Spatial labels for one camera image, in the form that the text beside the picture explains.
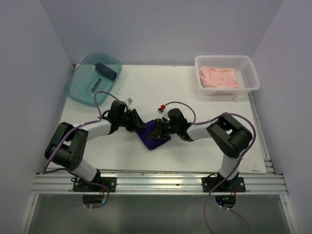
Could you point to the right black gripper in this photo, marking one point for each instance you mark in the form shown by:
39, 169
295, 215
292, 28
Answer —
158, 133

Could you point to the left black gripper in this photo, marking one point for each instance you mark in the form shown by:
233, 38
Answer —
136, 122

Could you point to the purple towel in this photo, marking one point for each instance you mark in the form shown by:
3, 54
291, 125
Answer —
150, 144

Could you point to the dark navy blue towel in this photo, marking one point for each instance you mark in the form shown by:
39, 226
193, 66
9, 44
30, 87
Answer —
105, 71

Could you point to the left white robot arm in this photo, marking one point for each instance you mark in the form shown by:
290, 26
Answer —
67, 146

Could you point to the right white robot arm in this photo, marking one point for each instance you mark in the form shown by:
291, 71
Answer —
232, 137

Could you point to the teal plastic tub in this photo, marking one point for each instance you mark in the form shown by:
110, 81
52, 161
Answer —
86, 85

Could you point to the pink towel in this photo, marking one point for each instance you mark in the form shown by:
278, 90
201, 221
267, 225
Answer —
218, 78

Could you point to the white plastic basket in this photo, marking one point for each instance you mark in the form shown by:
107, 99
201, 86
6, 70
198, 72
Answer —
243, 66

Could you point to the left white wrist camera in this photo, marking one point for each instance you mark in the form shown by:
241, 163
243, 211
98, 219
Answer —
128, 101

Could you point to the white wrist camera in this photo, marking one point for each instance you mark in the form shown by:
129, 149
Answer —
162, 110
128, 101

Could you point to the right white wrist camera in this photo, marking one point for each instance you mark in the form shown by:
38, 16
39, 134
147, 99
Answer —
162, 110

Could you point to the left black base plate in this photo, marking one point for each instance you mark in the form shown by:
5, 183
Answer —
86, 187

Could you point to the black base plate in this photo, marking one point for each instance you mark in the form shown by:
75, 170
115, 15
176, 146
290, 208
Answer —
86, 187
212, 184

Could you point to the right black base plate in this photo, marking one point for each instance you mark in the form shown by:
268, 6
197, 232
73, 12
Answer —
212, 184

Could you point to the aluminium mounting rail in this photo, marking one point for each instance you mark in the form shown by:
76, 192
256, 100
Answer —
163, 183

